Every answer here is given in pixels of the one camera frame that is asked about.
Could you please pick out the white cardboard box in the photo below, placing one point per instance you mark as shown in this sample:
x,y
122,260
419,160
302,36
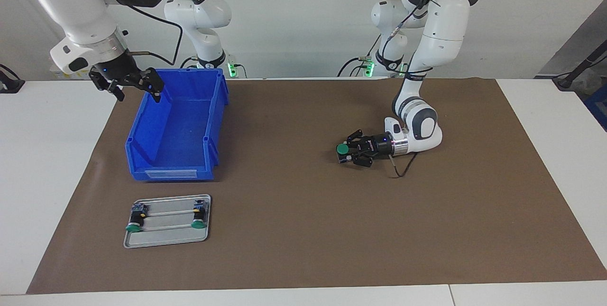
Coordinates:
x,y
59,75

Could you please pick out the silver metal tray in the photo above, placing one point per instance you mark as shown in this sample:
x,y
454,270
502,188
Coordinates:
x,y
170,237

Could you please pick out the green lit base connector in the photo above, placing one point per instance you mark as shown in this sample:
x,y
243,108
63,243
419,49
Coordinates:
x,y
232,68
369,68

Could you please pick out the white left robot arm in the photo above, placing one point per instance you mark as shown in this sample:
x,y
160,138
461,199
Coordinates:
x,y
441,26

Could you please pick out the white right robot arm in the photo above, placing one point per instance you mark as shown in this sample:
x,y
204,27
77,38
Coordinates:
x,y
80,2

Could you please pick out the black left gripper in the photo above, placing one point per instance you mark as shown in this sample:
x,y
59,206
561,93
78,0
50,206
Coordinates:
x,y
377,146

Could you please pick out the black stand pole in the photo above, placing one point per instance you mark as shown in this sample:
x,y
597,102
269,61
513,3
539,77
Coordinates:
x,y
581,66

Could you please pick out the blue plastic storage bin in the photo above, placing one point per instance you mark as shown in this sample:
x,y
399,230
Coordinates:
x,y
189,125

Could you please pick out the green push button switch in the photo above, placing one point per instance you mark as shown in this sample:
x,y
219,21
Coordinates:
x,y
342,150
134,227
198,223

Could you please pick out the brown table mat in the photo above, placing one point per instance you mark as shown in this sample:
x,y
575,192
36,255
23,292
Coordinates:
x,y
332,230

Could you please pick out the blue crate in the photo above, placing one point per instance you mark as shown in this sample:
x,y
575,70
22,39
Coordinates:
x,y
598,106

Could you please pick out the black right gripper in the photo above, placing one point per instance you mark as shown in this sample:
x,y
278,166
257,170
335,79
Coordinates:
x,y
116,71

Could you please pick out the black clamp mount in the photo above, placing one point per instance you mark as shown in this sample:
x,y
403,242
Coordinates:
x,y
10,84

